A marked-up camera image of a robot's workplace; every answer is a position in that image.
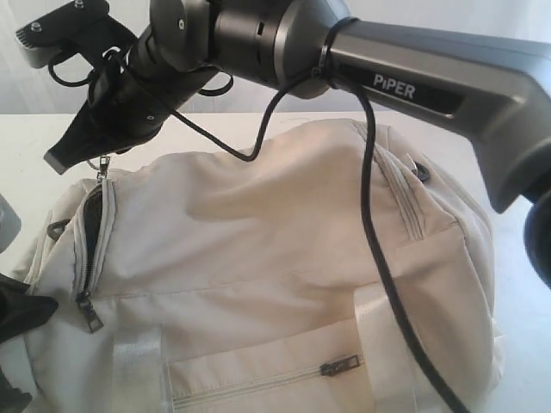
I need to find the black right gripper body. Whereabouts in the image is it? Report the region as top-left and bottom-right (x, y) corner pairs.
(88, 50), (215, 151)

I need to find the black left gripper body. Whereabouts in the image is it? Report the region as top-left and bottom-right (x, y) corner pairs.
(0, 195), (21, 252)

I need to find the cream white fabric bag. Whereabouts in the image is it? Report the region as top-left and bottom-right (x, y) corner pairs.
(8, 116), (505, 413)

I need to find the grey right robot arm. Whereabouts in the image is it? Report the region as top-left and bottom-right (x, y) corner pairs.
(45, 1), (550, 281)

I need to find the white backdrop curtain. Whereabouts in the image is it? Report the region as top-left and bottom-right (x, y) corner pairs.
(0, 0), (551, 117)

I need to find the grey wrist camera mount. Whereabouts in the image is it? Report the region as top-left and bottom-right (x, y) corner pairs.
(15, 1), (137, 69)

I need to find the black camera cable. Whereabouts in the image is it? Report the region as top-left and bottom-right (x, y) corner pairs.
(46, 46), (470, 413)

